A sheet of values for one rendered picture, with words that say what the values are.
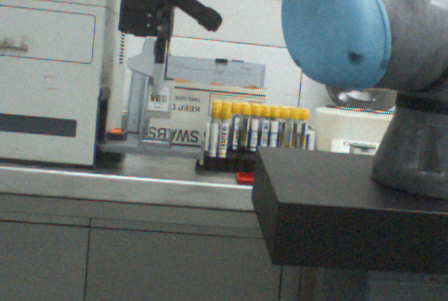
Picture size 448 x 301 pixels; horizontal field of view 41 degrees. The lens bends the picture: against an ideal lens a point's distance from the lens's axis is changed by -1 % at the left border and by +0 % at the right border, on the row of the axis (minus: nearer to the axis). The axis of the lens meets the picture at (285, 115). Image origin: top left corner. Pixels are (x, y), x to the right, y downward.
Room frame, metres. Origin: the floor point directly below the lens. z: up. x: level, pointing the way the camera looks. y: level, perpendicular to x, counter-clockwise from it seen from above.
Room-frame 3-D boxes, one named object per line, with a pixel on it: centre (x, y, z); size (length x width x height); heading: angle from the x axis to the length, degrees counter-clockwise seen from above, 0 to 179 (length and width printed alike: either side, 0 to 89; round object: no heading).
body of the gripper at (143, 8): (0.98, 0.24, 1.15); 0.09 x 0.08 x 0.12; 97
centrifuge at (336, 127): (1.37, -0.19, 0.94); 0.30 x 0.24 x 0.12; 178
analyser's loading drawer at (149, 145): (0.98, 0.23, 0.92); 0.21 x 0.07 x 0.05; 97
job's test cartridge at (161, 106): (0.98, 0.21, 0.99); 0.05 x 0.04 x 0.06; 7
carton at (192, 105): (1.38, 0.18, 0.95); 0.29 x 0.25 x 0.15; 7
